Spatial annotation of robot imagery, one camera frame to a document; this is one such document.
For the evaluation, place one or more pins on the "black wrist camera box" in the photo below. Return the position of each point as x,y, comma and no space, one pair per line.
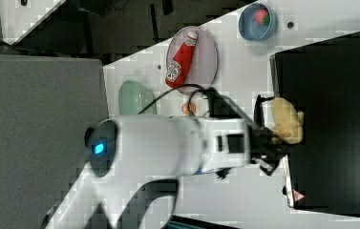
223,107

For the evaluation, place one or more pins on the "green perforated colander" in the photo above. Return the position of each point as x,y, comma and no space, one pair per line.
133,97

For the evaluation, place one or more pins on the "blue bowl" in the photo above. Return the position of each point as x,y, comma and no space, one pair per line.
250,30

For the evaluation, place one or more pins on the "grey partition panel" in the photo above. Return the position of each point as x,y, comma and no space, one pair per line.
46,105

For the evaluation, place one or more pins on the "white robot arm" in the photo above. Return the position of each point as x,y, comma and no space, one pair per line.
134,163

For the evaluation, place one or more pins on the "grey round plate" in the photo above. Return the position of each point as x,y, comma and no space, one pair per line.
204,64

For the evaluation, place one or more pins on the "black toaster oven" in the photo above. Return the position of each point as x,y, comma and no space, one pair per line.
322,80

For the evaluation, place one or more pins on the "orange slice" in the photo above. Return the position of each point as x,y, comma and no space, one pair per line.
188,108

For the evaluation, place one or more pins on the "red ketchup bottle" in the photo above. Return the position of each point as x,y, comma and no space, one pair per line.
180,64

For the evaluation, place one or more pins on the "red strawberry in bowl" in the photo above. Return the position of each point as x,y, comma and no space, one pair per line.
262,17

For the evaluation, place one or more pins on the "yellow peeled banana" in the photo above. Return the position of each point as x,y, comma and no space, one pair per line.
288,121

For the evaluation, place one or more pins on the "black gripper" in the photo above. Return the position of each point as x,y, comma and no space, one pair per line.
266,149

